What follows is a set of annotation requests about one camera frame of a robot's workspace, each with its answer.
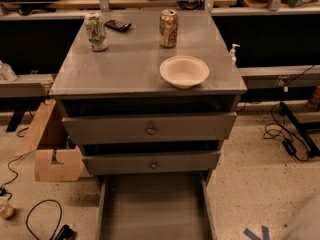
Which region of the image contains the green white soda can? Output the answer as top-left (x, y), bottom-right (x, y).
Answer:
top-left (84, 13), bottom-right (108, 51)

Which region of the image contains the clear plastic cup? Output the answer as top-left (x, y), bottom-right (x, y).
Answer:
top-left (0, 197), bottom-right (15, 219)

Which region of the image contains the black cable with adapter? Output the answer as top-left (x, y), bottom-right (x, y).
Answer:
top-left (262, 102), bottom-right (312, 163)

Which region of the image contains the orange bottle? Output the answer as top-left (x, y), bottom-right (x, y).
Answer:
top-left (306, 86), bottom-right (320, 109)

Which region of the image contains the orange soda can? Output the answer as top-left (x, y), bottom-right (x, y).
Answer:
top-left (159, 9), bottom-right (178, 48)

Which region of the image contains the wooden board stand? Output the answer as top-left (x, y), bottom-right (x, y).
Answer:
top-left (15, 99), bottom-right (84, 182)

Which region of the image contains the white paper bowl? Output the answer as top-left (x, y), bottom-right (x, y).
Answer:
top-left (159, 56), bottom-right (210, 89)

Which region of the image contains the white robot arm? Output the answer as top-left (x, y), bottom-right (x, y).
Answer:
top-left (282, 195), bottom-right (320, 240)

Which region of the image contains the black calculator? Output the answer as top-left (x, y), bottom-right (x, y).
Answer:
top-left (104, 20), bottom-right (131, 33)

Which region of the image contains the grey top drawer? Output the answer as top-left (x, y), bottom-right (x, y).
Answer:
top-left (62, 112), bottom-right (236, 145)

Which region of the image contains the grey middle drawer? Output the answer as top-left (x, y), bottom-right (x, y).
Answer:
top-left (83, 151), bottom-right (221, 175)

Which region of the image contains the grey open bottom drawer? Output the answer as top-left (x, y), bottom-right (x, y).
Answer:
top-left (95, 172), bottom-right (217, 240)

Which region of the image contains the grey drawer cabinet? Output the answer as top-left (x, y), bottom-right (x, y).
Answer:
top-left (48, 10), bottom-right (248, 178)

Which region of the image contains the white pump bottle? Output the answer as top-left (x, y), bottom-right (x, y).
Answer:
top-left (229, 44), bottom-right (240, 65)

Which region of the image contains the black floor cable left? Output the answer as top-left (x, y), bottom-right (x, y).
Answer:
top-left (25, 199), bottom-right (74, 240)

